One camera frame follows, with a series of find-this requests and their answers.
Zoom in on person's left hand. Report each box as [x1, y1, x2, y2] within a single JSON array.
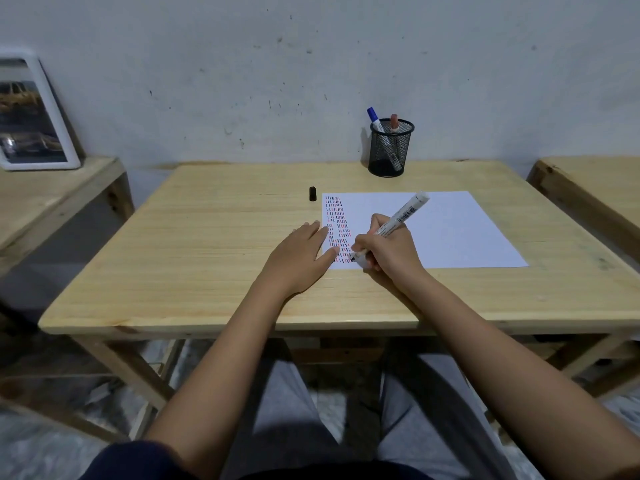
[[257, 220, 341, 297]]

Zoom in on person's right hand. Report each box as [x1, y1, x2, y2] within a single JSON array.
[[351, 213, 427, 288]]

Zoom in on white marker pen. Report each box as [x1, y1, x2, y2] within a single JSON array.
[[349, 192, 431, 264]]

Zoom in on white paper sheet with marks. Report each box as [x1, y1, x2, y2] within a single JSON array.
[[321, 191, 529, 270]]

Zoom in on person's right forearm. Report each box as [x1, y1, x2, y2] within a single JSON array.
[[395, 267, 640, 480]]

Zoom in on person's left forearm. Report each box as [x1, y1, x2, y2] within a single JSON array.
[[142, 281, 299, 480]]

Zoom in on black mesh pen holder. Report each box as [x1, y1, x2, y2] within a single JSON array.
[[368, 118, 416, 178]]

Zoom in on blue capped white marker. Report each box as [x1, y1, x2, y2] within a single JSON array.
[[366, 107, 404, 173]]

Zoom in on large light wooden table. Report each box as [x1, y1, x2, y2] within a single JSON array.
[[38, 159, 640, 441]]

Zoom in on grey trousers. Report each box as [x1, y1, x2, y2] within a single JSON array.
[[220, 342, 547, 480]]

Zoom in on bare wooden side table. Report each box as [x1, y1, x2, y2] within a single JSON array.
[[527, 155, 640, 401]]

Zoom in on dark blue shirt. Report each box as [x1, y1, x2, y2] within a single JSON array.
[[79, 440, 433, 480]]

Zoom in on wooden side table with picture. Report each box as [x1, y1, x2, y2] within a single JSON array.
[[0, 155, 135, 444]]

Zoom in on white framed picture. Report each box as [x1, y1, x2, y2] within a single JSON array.
[[0, 48, 82, 172]]

